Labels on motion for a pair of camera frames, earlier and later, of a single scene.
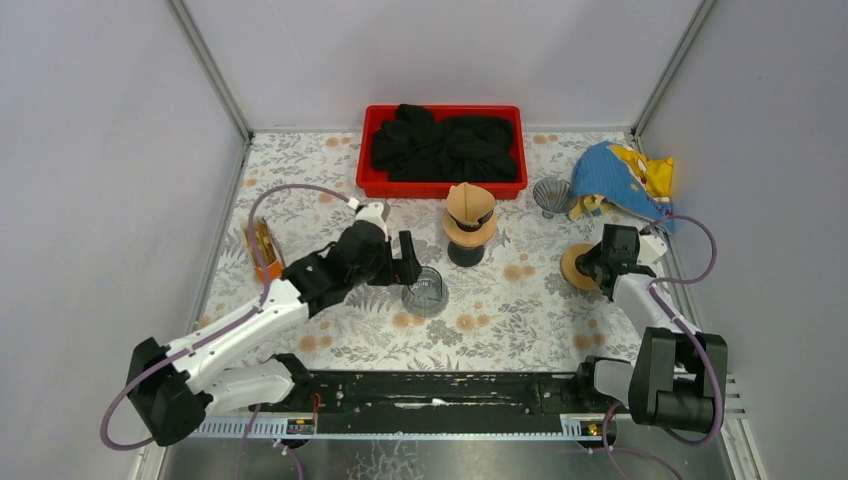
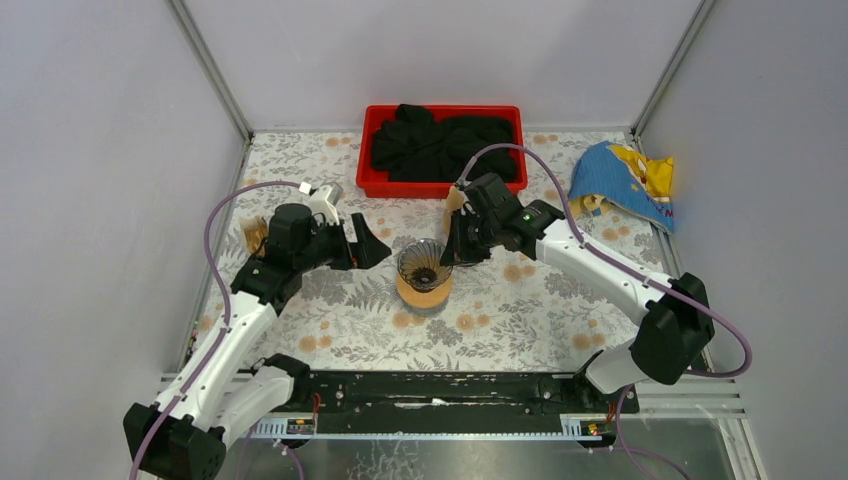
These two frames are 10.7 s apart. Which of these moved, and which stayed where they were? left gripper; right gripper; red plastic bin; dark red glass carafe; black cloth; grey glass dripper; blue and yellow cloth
Moved: right gripper; left gripper; grey glass dripper
Stayed: red plastic bin; black cloth; dark red glass carafe; blue and yellow cloth
